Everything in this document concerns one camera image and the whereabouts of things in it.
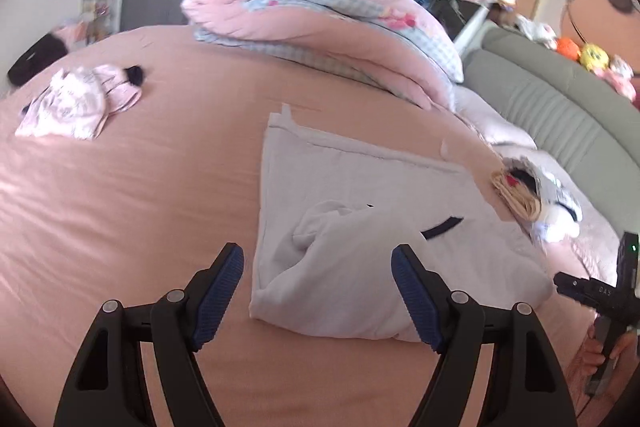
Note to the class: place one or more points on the pink plush toy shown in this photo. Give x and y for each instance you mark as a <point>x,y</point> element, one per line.
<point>618,75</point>

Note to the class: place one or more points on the grey green padded headboard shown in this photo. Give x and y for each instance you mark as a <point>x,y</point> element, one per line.
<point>590,130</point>

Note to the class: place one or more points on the right hand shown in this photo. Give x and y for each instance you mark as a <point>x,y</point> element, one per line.
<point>624,354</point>

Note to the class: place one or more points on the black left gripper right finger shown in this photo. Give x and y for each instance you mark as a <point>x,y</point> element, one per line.
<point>526,385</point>

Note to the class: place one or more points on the orange plush toy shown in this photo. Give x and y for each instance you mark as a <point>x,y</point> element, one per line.
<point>568,48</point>

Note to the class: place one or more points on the black bag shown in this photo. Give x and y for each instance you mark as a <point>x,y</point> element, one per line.
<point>46,51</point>

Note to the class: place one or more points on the pink patterned small garment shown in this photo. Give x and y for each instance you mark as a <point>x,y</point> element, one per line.
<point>78,101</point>

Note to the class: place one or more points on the pink checkered folded quilt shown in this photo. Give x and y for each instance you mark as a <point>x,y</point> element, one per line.
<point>392,45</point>

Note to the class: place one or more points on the pink bed sheet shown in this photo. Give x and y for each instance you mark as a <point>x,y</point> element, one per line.
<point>136,212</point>

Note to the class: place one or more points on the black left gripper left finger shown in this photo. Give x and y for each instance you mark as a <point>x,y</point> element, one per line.
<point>106,385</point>

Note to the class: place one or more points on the cream folded garment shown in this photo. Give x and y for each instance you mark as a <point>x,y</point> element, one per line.
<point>522,201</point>

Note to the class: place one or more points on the yellow plush toy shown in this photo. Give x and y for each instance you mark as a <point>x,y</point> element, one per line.
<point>593,58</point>

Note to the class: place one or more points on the white garment with navy trim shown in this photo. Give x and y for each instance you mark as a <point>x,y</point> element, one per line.
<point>333,209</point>

